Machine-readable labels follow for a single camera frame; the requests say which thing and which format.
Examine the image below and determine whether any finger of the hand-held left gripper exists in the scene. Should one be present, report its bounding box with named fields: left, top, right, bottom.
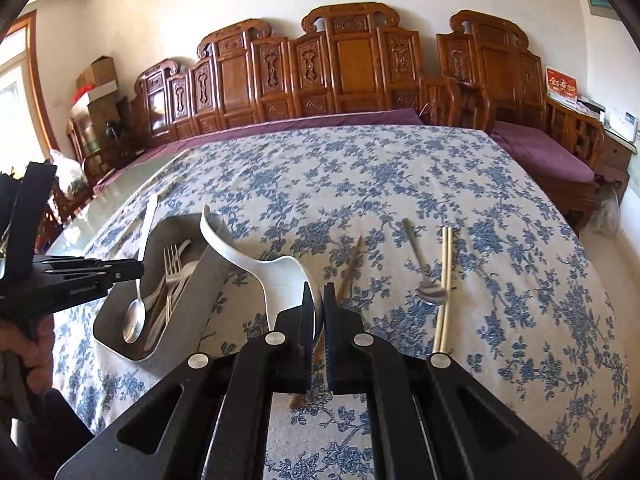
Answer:
left=35, top=257, right=146, bottom=283
left=9, top=162, right=57, bottom=281

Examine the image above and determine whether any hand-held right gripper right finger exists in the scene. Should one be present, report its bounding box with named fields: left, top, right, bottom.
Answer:
left=323, top=282, right=583, bottom=480

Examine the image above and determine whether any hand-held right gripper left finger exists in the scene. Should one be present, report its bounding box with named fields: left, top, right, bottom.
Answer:
left=54, top=282, right=316, bottom=480

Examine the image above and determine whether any metal spoon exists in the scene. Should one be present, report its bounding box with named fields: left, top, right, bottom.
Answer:
left=401, top=217, right=448, bottom=307
left=122, top=194, right=160, bottom=345

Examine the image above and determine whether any white plastic fork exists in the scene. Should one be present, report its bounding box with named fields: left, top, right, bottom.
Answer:
left=164, top=260, right=201, bottom=322

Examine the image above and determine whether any white ceramic soup spoon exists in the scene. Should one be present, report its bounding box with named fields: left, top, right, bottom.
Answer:
left=199, top=204, right=323, bottom=346

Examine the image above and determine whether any grey metal tray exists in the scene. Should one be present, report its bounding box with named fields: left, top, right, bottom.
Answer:
left=92, top=212, right=236, bottom=374

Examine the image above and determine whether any brown wooden chopstick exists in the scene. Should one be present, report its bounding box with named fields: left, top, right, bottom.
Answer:
left=289, top=236, right=363, bottom=409

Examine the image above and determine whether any person's left hand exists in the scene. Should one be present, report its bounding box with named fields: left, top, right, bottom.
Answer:
left=0, top=316, right=55, bottom=397

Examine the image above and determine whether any wooden dining chair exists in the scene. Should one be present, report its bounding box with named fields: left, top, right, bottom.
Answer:
left=66, top=117, right=103, bottom=182
left=37, top=180, right=96, bottom=241

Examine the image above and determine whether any black desk lamp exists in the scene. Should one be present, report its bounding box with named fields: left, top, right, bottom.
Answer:
left=105, top=120, right=127, bottom=161

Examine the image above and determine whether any flat white box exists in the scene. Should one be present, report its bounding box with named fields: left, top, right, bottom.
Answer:
left=70, top=82, right=121, bottom=109

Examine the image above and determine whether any person's dark clothing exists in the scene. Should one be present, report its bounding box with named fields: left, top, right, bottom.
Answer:
left=0, top=390, right=98, bottom=480

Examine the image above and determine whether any brown cardboard box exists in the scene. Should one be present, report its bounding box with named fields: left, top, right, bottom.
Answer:
left=76, top=56, right=117, bottom=91

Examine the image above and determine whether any blue floral tablecloth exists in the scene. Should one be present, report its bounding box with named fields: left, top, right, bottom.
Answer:
left=50, top=122, right=633, bottom=480

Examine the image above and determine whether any long purple sofa cushion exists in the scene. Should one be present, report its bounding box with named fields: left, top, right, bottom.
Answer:
left=95, top=108, right=426, bottom=181

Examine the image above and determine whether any carved wooden sofa bench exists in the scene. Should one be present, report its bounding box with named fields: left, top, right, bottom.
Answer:
left=130, top=2, right=493, bottom=156

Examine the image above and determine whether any purple armchair cushion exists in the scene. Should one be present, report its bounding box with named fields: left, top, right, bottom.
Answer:
left=490, top=121, right=596, bottom=184

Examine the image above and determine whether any clear plastic floor bag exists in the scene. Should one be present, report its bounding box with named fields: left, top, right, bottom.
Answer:
left=590, top=182, right=624, bottom=237

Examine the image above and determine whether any carved wooden armchair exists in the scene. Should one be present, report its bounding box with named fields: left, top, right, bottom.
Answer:
left=435, top=9, right=606, bottom=235

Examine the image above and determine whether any wooden side table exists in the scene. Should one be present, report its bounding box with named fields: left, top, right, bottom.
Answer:
left=595, top=125, right=639, bottom=202

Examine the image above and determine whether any red gift box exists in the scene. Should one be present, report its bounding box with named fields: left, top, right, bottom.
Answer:
left=545, top=66, right=580, bottom=101

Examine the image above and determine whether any white desktop device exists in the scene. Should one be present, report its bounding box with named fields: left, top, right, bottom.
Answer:
left=602, top=107, right=640, bottom=141

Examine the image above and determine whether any wooden door frame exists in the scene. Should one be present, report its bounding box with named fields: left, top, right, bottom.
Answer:
left=0, top=10, right=62, bottom=161

